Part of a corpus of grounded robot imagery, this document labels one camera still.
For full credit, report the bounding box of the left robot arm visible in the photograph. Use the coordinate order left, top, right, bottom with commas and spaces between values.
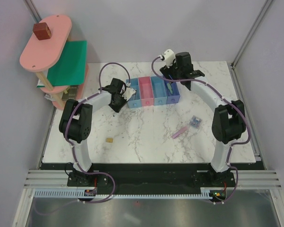
59, 78, 136, 186

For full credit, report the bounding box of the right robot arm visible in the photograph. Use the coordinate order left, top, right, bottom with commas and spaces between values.
158, 49, 250, 186

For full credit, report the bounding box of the light blue bin leftmost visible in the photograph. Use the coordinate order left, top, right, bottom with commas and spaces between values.
126, 78, 142, 109

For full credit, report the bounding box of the light blue bin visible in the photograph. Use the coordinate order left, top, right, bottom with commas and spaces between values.
151, 76, 167, 105
126, 78, 142, 109

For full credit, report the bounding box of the purple plastic bin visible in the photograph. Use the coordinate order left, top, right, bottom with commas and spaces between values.
164, 81, 180, 105

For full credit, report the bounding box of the pink plastic bin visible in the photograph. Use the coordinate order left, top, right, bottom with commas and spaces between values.
138, 77, 154, 106

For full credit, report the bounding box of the yellow eraser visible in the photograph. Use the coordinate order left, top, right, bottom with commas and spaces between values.
106, 138, 114, 143

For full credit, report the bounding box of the black Canon setup booklet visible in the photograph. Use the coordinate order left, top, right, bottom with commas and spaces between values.
62, 85, 79, 101

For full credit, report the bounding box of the green folder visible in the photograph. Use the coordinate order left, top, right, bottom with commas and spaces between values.
42, 41, 88, 87

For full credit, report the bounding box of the brown wooden block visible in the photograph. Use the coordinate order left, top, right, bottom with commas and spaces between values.
33, 22, 52, 40

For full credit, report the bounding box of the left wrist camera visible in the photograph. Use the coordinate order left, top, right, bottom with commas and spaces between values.
122, 87, 136, 101

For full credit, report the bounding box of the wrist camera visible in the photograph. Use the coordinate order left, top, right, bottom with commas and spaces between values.
122, 87, 136, 101
160, 49, 176, 68

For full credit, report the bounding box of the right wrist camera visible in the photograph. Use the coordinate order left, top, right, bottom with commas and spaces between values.
160, 49, 176, 68

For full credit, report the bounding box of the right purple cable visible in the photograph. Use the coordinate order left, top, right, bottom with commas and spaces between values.
151, 55, 253, 205

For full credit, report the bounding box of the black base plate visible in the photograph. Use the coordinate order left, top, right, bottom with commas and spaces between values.
41, 162, 268, 195

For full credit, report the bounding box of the white cable duct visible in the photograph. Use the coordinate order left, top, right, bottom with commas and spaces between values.
34, 189, 213, 200

